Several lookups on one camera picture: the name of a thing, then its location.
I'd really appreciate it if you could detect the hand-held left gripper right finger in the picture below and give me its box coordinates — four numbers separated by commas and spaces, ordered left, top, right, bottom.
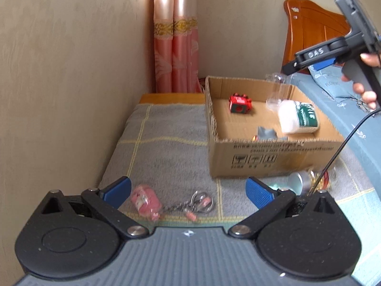
229, 177, 338, 239

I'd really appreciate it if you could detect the grey checked blanket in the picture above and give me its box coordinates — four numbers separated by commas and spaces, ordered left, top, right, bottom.
98, 103, 376, 225

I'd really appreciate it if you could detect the black cable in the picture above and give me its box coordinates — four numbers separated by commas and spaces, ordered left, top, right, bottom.
308, 109, 381, 195

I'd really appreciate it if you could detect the pink toy keychain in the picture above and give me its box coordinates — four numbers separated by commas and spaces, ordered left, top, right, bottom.
131, 185, 215, 223

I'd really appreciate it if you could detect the white bottle with green label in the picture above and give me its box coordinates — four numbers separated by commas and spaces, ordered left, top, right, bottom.
277, 100, 320, 134

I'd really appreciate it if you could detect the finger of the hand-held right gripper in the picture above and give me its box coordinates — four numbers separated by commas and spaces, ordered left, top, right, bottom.
282, 57, 339, 76
294, 36, 352, 65

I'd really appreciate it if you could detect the teal printed mat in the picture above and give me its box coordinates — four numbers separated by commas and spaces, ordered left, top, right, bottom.
161, 195, 381, 278

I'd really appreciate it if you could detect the wooden headboard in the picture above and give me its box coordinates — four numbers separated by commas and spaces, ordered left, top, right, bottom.
281, 0, 352, 75

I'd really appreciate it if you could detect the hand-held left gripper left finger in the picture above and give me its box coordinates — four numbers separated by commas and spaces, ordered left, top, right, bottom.
41, 176, 149, 239

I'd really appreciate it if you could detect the blue printed pillow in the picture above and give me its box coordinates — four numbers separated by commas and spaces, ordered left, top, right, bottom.
308, 64, 376, 103

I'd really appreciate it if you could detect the clear capsule bottle silver cap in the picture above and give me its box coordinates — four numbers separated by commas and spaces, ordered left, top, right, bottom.
287, 168, 337, 196

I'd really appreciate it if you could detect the tall clear plastic jar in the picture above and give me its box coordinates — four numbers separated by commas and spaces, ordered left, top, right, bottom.
266, 72, 294, 111

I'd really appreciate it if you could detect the cardboard box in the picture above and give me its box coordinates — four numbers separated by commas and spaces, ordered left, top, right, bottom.
205, 76, 346, 179

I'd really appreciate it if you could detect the bed with blue sheet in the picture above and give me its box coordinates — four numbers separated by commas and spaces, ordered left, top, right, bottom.
290, 71, 381, 201

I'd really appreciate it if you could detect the pink curtain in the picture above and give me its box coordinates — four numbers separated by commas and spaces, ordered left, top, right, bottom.
153, 0, 201, 93

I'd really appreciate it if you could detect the grey toy figure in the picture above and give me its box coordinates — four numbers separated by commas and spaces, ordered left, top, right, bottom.
254, 126, 289, 142

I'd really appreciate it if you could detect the red toy vehicle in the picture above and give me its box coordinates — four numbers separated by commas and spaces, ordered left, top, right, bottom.
229, 93, 253, 114

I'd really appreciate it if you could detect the person's right hand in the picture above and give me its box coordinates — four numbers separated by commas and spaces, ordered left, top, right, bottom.
342, 53, 381, 110

